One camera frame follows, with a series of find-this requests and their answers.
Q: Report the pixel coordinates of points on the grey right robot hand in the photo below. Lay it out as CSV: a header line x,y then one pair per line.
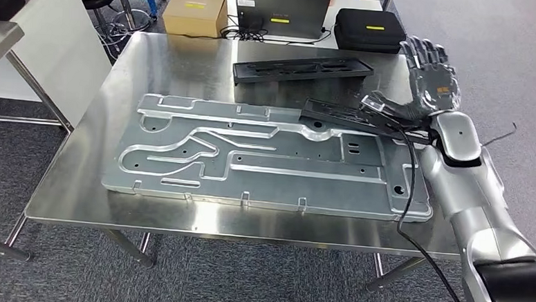
x,y
432,90

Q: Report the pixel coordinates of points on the black plastic panel part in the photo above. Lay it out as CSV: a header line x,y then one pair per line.
x,y
334,114
299,71

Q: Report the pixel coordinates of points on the steel workbench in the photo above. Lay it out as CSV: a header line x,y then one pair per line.
x,y
185,67

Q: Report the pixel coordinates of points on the grey laptop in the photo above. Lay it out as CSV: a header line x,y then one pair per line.
x,y
284,6

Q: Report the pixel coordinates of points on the stamped grey metal plate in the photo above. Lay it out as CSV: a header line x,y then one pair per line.
x,y
270,187

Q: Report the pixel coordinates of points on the cardboard box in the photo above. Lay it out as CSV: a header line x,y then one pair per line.
x,y
192,13

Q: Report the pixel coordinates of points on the white cabinet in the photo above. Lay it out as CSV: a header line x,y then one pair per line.
x,y
62,56

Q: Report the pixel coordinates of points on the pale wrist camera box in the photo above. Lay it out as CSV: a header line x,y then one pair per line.
x,y
372,103

